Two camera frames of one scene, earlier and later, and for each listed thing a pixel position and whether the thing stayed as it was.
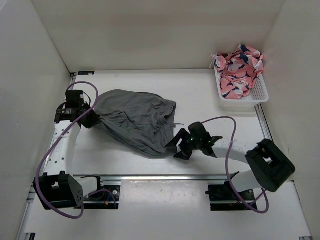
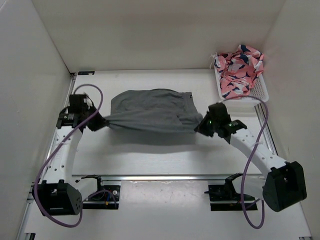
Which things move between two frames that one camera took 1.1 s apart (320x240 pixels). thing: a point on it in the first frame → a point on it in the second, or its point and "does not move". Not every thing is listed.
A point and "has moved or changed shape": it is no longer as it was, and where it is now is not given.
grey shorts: (140, 123) has moved or changed shape
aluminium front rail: (163, 178) does not move
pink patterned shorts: (238, 70) does not move
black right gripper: (186, 154) → (201, 128)
